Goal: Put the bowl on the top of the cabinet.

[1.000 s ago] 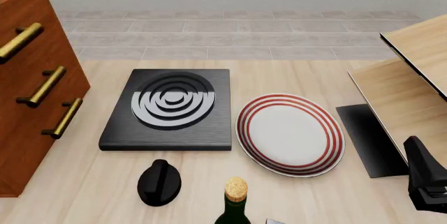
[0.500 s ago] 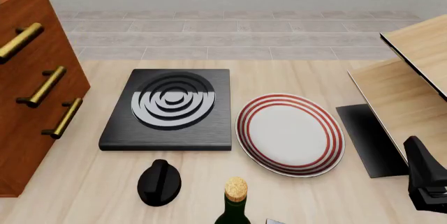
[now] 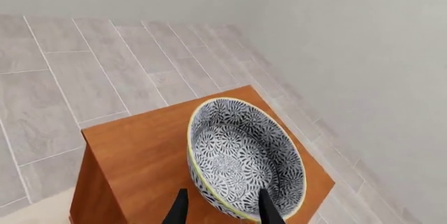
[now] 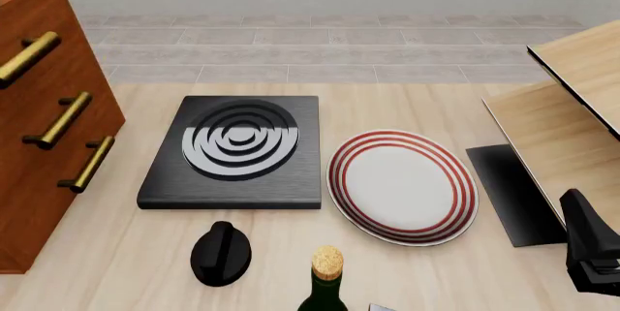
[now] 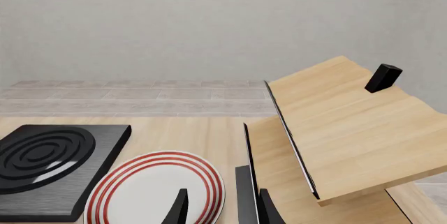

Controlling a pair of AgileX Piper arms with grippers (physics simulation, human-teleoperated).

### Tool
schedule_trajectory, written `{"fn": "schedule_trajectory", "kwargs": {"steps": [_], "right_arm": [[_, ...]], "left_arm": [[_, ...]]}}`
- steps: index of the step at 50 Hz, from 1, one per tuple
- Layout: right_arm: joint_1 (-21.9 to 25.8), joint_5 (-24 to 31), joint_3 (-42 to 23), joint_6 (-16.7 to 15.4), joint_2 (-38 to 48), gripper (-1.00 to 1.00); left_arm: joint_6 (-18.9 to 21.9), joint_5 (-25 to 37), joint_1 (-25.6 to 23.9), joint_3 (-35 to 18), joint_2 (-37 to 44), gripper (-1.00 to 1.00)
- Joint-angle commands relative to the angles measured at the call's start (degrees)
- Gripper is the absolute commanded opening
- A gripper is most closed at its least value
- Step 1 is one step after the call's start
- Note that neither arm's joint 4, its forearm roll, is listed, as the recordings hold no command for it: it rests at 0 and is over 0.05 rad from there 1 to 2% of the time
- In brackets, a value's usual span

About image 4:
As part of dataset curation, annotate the brass cabinet handle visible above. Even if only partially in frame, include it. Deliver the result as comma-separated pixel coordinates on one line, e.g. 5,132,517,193
21,90,94,151
0,30,63,90
56,135,116,195

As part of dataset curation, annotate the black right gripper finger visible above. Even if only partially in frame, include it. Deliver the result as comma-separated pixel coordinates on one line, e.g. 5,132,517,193
558,187,620,262

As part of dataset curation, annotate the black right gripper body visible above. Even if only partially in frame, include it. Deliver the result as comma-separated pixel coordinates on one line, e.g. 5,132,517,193
565,255,620,295

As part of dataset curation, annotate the dark green bottle with cork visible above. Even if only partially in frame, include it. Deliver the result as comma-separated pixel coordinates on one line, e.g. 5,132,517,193
295,244,351,311

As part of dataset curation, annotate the white plate with red rings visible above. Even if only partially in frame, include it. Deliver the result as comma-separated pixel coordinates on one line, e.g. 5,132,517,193
325,128,481,248

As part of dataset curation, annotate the round black stove knob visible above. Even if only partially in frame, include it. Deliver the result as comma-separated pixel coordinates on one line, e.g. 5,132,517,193
189,220,254,288

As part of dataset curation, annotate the wooden cabinet with drawers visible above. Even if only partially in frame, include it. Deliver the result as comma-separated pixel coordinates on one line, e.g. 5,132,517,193
0,0,127,275

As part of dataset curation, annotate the pale wood shelf unit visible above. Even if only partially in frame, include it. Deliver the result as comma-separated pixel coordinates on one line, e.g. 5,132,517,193
464,18,620,249

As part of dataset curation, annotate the flat black stove plate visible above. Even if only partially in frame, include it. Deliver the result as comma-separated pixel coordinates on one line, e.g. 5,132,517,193
137,94,324,211

